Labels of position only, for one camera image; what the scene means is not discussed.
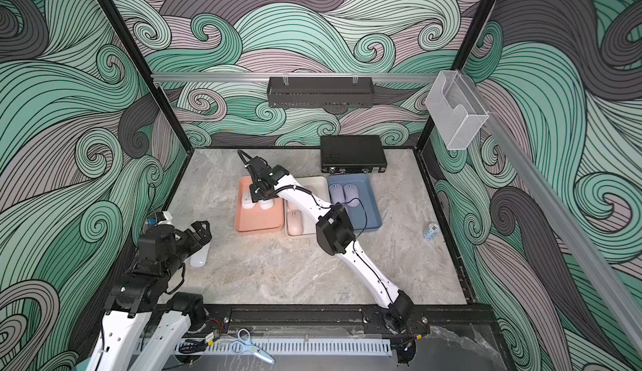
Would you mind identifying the pale blue white mouse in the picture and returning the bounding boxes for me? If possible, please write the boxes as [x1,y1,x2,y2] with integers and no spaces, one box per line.
[190,243,210,268]

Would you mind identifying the pink storage tray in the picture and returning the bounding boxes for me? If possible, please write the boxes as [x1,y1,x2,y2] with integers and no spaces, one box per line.
[234,176,285,234]

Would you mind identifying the cream storage tray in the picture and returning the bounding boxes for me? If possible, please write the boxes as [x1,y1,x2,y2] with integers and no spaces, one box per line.
[284,176,330,238]

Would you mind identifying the pink mouse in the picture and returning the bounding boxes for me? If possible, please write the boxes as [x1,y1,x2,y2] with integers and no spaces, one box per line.
[286,210,304,237]

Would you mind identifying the purple mouse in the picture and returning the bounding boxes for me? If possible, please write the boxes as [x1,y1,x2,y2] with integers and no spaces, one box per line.
[329,184,346,204]
[344,184,360,207]

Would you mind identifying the blue storage tray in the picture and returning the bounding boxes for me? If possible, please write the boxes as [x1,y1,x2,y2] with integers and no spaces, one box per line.
[328,174,382,232]

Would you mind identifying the white mouse with logo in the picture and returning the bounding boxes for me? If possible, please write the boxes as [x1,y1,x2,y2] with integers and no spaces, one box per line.
[241,190,256,210]

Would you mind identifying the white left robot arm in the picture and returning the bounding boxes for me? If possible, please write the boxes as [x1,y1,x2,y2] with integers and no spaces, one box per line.
[87,220,212,370]

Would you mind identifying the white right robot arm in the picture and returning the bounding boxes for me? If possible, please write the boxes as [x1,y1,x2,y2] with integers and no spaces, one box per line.
[237,150,414,334]

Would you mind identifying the black ribbed briefcase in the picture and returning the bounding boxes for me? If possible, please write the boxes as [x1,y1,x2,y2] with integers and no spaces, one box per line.
[320,135,388,175]

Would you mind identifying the black wall shelf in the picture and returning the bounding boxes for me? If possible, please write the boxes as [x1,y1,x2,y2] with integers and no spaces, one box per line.
[267,78,375,109]

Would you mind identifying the aluminium wall rail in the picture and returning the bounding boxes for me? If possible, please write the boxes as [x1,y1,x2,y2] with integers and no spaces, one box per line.
[151,72,437,84]

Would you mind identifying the blue handled scissors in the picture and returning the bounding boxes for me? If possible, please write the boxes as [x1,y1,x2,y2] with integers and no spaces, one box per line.
[230,329,275,364]

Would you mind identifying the white slotted cable duct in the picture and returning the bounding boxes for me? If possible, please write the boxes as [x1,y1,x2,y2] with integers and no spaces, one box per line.
[200,338,393,358]

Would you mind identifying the clear plastic wall holder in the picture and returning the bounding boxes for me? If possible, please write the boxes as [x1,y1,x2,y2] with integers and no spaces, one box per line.
[425,70,489,151]

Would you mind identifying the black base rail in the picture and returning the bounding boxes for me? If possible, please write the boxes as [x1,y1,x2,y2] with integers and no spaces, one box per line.
[186,304,496,338]

